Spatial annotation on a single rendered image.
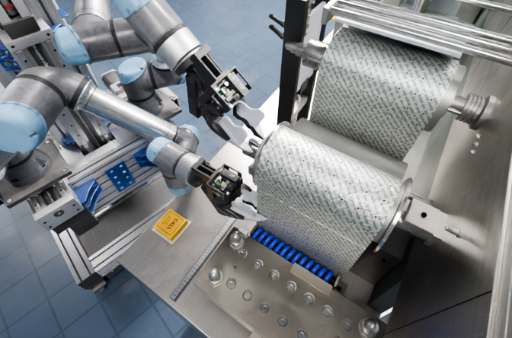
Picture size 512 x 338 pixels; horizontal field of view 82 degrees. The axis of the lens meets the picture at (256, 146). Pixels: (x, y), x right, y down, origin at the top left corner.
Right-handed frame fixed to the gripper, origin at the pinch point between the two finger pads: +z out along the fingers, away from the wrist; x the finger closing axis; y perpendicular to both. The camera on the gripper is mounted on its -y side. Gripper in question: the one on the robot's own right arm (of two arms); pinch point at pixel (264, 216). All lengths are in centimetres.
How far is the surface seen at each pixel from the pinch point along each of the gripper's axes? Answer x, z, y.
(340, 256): -0.3, 18.8, 3.6
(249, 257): -8.3, 1.3, -5.9
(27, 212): -35, -155, -109
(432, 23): 37, 14, 36
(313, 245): -0.3, 13.0, 0.9
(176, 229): -10.4, -22.9, -16.5
